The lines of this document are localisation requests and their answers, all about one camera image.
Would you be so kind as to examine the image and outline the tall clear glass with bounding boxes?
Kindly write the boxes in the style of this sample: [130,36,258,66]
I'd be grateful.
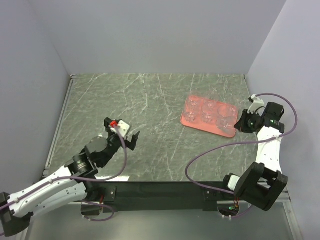
[216,117,236,135]

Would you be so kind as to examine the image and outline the clear square glass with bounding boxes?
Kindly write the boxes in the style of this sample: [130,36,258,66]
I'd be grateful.
[182,109,197,123]

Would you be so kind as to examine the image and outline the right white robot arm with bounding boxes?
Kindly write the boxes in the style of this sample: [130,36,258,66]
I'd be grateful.
[220,102,288,211]

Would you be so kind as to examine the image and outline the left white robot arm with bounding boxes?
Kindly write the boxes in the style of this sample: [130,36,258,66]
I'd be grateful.
[0,117,140,237]

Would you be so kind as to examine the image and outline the pink plastic tray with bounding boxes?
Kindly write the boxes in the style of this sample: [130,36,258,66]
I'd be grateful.
[180,95,238,138]

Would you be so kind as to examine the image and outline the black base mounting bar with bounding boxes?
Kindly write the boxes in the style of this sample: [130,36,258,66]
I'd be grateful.
[84,181,235,212]

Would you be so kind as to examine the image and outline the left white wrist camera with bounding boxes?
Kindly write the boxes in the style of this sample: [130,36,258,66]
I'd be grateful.
[109,120,131,138]

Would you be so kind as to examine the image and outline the aluminium rail frame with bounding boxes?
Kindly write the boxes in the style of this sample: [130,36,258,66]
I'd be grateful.
[14,74,76,240]

